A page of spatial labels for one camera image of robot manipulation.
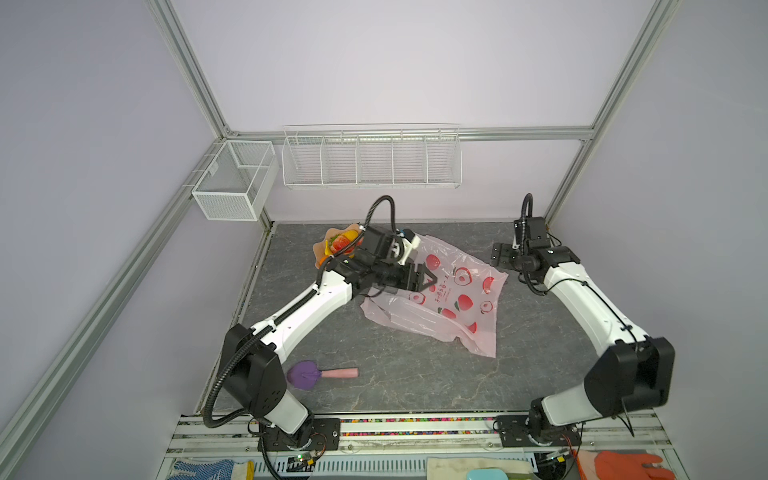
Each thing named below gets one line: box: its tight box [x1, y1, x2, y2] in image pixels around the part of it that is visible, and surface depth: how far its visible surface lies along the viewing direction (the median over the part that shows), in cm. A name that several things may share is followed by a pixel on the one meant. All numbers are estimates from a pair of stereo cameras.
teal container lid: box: [466, 469, 509, 480], surface depth 69 cm
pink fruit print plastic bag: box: [361, 235, 509, 359], surface depth 96 cm
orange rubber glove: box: [596, 451, 676, 480], surface depth 70 cm
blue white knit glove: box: [167, 459, 236, 480], surface depth 71 cm
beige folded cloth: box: [427, 457, 534, 480], surface depth 71 cm
